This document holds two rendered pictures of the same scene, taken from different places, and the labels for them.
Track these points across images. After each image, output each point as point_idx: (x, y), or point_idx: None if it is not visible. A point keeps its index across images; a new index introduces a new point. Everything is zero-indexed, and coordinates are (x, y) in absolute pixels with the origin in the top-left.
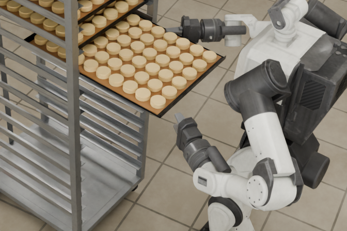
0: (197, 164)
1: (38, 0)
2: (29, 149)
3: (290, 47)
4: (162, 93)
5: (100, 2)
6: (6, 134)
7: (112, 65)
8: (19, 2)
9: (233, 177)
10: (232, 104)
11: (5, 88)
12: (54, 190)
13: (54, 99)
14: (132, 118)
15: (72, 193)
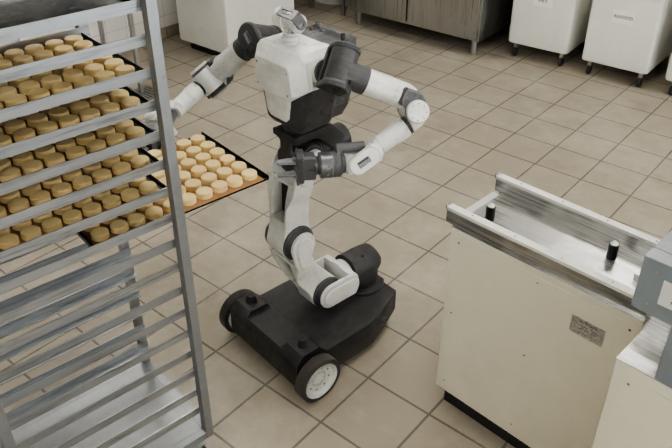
0: (342, 162)
1: (101, 178)
2: (122, 394)
3: (306, 43)
4: (239, 169)
5: None
6: (84, 413)
7: (183, 190)
8: (87, 196)
9: (378, 137)
10: (347, 86)
11: (76, 343)
12: (165, 408)
13: (152, 280)
14: (123, 299)
15: (199, 372)
